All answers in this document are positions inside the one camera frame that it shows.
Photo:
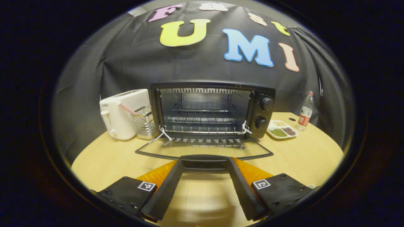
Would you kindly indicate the white divided bean dish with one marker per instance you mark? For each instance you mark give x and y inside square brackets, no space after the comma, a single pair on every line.
[281,131]

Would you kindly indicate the white toaster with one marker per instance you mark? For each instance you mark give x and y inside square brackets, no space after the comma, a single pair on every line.
[120,119]

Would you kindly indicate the black oven knob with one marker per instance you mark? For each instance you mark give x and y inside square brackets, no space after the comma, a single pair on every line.
[261,123]
[266,103]

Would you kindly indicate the black electric oven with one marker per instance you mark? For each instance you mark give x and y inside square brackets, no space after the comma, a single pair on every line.
[266,88]

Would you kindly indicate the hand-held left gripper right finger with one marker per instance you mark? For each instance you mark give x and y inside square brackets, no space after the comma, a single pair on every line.
[244,192]

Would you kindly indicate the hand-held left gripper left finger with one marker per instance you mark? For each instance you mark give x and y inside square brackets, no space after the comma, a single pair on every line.
[164,192]

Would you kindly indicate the red white striped stick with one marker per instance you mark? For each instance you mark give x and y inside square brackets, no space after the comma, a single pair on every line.
[127,108]

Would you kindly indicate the clear plastic water bottle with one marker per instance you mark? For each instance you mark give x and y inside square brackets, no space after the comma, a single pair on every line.
[305,112]

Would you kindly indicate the black backdrop cloth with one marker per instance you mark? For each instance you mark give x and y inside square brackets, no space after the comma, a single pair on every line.
[126,63]

